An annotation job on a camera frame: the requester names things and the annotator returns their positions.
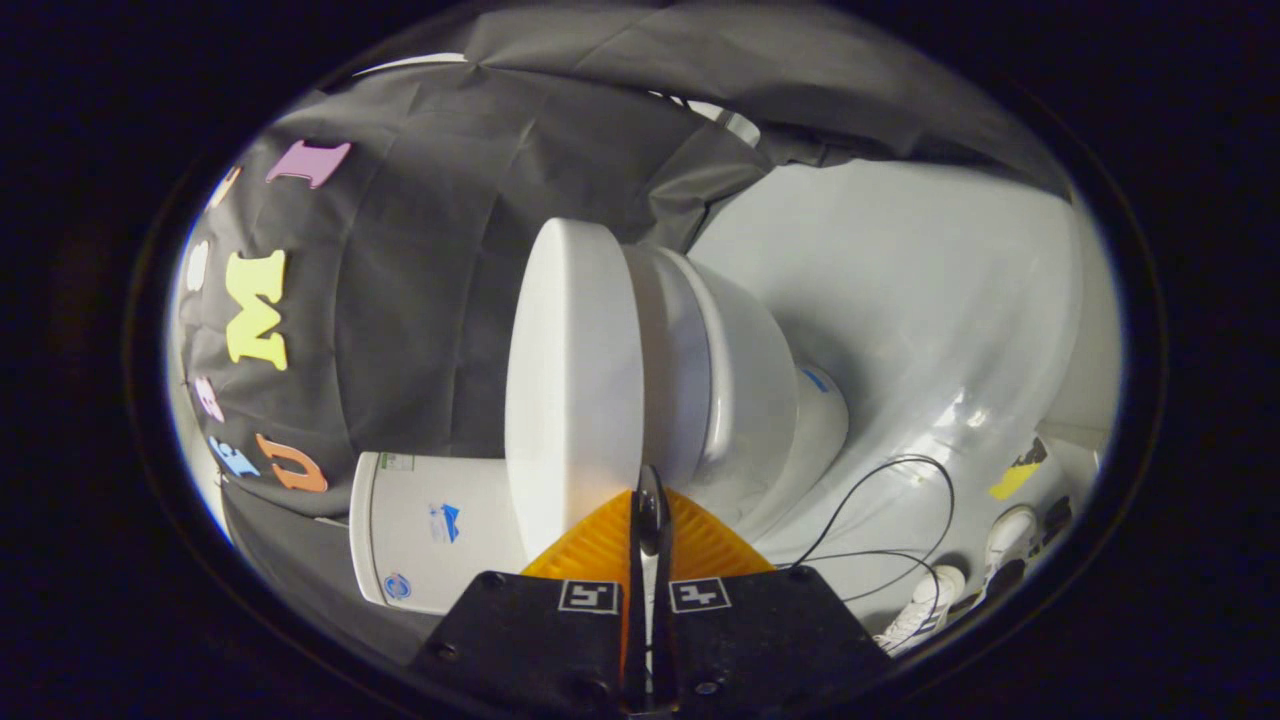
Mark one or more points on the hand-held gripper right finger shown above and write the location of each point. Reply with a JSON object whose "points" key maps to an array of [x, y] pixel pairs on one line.
{"points": [[664, 650]]}

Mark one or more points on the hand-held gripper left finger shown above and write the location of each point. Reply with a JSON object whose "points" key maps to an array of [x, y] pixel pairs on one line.
{"points": [[636, 650]]}

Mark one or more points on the white toilet lid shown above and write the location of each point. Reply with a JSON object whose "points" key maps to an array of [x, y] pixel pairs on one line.
{"points": [[570, 380]]}

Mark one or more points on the white toilet seat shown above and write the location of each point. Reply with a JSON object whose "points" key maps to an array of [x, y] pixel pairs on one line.
{"points": [[670, 370]]}

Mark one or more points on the white sneaker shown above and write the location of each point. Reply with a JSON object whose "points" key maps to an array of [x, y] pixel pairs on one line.
{"points": [[1010, 530], [930, 600]]}

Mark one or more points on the yellow black floor tape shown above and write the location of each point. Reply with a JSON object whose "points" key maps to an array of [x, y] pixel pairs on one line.
{"points": [[1012, 482]]}

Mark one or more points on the black backdrop cloth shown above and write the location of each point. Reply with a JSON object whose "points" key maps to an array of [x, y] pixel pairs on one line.
{"points": [[420, 300]]}

